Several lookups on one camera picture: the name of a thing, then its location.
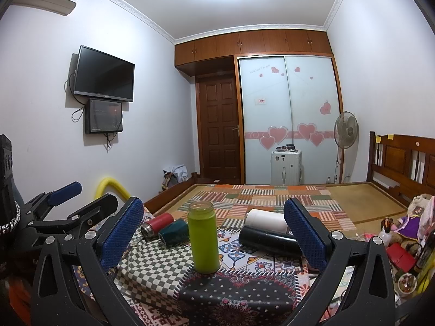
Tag wooden upper cabinets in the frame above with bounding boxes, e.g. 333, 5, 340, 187
175, 29, 332, 76

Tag red thermos bottle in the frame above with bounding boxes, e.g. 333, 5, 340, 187
140, 213, 174, 239

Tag standing electric fan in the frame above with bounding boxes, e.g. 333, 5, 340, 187
333, 111, 359, 183

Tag patchwork patterned cloth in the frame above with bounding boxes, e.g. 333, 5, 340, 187
108, 229, 309, 325

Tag small black wall screen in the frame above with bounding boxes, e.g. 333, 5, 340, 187
84, 99, 123, 134

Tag brown wooden door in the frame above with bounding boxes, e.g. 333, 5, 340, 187
196, 74, 241, 184

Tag black bottle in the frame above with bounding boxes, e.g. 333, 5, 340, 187
239, 226, 303, 257

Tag wooden bed frame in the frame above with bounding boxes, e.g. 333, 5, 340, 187
144, 172, 198, 216

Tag crumpled bag by door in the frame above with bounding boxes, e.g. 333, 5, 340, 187
161, 165, 189, 191

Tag purple dressed doll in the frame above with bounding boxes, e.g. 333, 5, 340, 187
394, 193, 432, 243

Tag wall mounted black television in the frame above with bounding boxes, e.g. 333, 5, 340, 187
72, 45, 135, 102

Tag yellow foam tube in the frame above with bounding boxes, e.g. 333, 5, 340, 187
94, 177, 131, 201

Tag red box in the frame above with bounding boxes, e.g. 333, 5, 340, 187
386, 243, 416, 273

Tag white bottle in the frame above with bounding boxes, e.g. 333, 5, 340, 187
244, 209, 290, 234

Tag striped patchwork bed mat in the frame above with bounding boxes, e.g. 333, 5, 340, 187
157, 183, 407, 237

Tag wooden headboard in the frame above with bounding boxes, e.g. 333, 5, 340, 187
366, 131, 434, 205

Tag frosted wardrobe with hearts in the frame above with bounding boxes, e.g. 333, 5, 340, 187
238, 55, 341, 185

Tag green bottle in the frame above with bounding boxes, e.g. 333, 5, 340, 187
187, 202, 220, 274

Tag dark teal cup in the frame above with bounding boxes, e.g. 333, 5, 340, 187
159, 219, 189, 247

